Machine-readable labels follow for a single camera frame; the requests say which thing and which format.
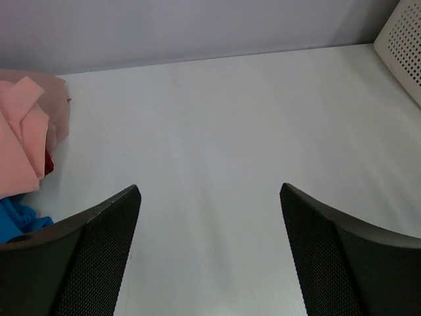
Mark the salmon pink t shirt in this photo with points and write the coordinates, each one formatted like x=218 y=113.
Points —
x=23 y=137

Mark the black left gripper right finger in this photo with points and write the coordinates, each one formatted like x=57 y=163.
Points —
x=346 y=266

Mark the blue folded t shirt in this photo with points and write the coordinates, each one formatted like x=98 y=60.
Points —
x=18 y=219

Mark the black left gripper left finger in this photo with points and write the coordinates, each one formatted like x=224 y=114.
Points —
x=72 y=267

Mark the red folded shirt in stack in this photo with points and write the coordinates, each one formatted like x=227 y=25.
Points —
x=49 y=164

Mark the pale pink folded shirt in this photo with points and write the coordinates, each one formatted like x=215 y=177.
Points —
x=55 y=102

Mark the white laundry basket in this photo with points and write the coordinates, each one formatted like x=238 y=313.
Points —
x=398 y=46

